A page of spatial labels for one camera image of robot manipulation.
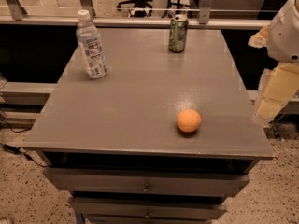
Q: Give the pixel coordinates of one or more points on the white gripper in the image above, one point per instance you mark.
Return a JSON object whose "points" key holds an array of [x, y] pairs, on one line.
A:
{"points": [[285, 36]]}

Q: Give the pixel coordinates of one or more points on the orange fruit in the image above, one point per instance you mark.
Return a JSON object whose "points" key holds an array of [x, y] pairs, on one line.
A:
{"points": [[188, 120]]}

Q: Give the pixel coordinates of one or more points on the clear plastic water bottle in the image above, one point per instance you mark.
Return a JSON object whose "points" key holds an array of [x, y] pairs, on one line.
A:
{"points": [[90, 46]]}

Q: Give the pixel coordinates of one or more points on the green soda can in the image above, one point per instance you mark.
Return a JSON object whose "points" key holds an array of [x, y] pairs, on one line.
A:
{"points": [[178, 33]]}

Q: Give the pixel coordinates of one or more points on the grey drawer cabinet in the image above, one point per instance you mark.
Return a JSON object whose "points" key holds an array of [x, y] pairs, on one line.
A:
{"points": [[113, 143]]}

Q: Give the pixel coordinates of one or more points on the metal railing frame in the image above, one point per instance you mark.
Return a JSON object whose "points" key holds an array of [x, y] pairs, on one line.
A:
{"points": [[203, 14]]}

